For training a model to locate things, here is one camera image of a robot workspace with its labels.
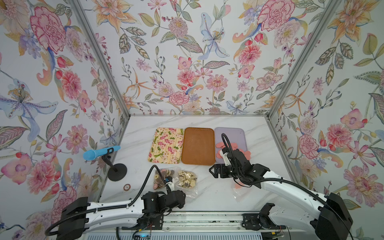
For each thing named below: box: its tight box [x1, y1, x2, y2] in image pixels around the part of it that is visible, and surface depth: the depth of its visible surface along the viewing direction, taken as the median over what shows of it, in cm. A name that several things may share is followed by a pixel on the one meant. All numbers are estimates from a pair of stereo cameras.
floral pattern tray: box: [148, 127, 185, 164], surface depth 105 cm
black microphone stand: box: [101, 153, 128, 182], surface depth 90 cm
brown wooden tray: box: [182, 127, 216, 166], surface depth 106 cm
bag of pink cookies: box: [231, 178, 252, 203], surface depth 85 cm
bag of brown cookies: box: [153, 167, 177, 190], surface depth 90 cm
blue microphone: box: [83, 145, 121, 161], surface depth 69 cm
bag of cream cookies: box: [174, 166, 198, 198], surface depth 87 cm
